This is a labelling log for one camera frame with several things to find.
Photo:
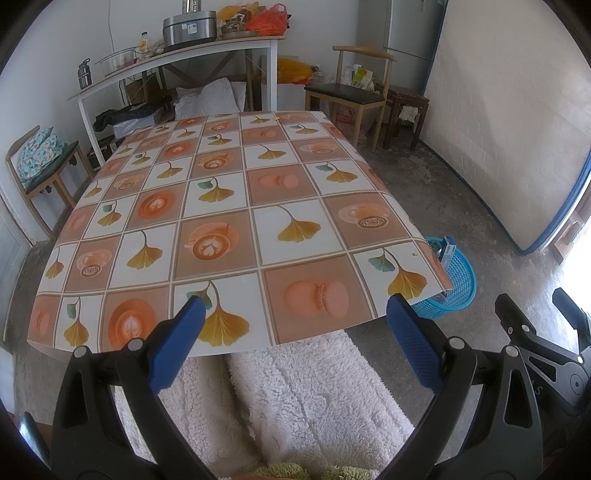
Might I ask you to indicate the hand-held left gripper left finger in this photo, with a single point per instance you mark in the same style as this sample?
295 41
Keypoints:
182 341

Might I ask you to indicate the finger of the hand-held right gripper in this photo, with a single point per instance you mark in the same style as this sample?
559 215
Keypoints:
512 318
575 318

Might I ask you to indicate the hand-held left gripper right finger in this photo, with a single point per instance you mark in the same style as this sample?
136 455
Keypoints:
411 341

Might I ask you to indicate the blue plastic basket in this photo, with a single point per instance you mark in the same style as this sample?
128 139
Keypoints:
461 286

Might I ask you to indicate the white fleece clothing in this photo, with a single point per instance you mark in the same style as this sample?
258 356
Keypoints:
304 406

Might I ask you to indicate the green fleece cloth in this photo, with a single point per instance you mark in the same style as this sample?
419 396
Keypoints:
295 473

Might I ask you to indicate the printed ginkgo leaf tablecloth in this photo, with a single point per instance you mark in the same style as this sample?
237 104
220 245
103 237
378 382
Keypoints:
277 184

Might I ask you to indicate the white door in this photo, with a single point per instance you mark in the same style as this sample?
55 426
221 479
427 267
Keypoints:
11 244

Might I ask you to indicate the white mattress with blue edge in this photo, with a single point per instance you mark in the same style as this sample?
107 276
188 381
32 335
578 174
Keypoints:
498 115

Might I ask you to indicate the wooden chair with patterned cushion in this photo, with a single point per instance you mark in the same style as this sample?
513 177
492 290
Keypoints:
51 180

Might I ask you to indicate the white cloth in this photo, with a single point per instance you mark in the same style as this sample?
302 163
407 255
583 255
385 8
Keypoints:
408 114

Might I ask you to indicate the white printed sack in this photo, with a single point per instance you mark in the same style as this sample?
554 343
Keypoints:
348 122

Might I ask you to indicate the black bag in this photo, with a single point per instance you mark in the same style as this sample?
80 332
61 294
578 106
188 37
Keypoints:
124 117

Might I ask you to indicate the patterned teal cushion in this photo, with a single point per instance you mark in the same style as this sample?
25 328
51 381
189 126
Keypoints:
39 154

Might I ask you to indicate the dark wooden stool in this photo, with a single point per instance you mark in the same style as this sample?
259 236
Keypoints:
406 94

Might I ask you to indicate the wooden chair with black seat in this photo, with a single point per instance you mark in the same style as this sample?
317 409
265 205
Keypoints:
341 92

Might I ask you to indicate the white low cabinet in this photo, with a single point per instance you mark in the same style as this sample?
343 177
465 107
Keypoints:
286 97

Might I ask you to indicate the white and green packet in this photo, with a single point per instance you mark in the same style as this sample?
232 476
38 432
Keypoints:
362 78

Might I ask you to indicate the steel thermos jar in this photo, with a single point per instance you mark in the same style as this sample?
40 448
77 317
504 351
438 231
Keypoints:
84 76

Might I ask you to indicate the clear plastic container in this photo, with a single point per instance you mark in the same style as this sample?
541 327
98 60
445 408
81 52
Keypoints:
117 62

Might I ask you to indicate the yellow plastic bag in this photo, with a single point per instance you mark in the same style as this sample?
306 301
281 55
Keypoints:
293 71

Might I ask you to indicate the white side table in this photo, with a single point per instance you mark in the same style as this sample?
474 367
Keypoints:
194 48

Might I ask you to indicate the oil bottle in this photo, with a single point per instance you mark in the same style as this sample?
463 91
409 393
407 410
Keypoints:
145 46

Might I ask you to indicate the grey refrigerator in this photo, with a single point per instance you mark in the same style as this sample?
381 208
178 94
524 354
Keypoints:
406 27

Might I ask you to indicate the silver rice cooker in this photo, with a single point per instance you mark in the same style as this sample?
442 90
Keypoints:
189 30

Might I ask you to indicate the orange plastic bag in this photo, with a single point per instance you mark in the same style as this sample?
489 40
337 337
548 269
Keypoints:
270 21

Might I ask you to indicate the small yellow bag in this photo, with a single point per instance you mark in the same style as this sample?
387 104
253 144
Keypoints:
235 13

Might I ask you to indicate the steel pot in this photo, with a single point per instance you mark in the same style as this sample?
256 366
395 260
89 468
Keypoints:
194 5

